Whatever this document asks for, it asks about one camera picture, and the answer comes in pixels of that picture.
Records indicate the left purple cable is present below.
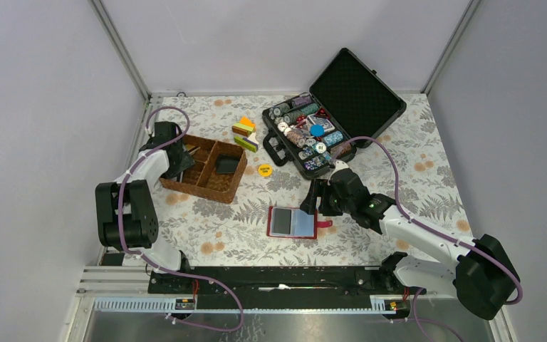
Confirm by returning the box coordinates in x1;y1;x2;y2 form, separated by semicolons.
116;105;246;333

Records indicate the orange brown toy block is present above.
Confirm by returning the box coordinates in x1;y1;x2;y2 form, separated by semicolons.
231;116;256;137

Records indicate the purple cable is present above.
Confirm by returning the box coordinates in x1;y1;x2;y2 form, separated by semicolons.
116;105;246;333
330;135;523;342

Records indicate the playing card deck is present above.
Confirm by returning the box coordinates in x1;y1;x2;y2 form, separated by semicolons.
307;114;335;135

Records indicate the brown wicker basket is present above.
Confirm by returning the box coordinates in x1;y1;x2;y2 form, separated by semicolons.
160;135;247;204

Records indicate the floral tablecloth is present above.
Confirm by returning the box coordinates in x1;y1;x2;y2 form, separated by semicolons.
152;94;471;266

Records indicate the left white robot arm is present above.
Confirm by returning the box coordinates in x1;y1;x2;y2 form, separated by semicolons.
95;122;193;293

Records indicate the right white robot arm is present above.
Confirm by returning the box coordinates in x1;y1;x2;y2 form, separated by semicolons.
300;166;523;320

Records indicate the yellow big blind button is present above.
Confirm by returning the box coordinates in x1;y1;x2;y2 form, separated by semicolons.
257;164;273;177

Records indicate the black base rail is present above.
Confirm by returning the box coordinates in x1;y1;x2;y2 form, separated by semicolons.
147;266;417;311

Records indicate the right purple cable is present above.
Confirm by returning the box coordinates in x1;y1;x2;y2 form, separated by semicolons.
330;135;523;342

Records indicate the black poker chip case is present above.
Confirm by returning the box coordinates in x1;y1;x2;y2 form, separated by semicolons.
262;48;407;180

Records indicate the black VIP card stack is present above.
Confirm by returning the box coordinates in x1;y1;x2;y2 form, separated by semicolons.
215;156;240;175

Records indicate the blue dealer chip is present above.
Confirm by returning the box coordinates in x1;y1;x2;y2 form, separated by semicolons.
309;125;325;138

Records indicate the green purple toy block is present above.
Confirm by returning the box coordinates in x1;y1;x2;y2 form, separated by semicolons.
234;133;259;152

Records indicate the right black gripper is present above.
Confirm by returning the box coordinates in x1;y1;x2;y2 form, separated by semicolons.
299;178;355;217

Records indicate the red card holder wallet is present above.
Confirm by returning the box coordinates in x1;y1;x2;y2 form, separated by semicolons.
266;206;333;239

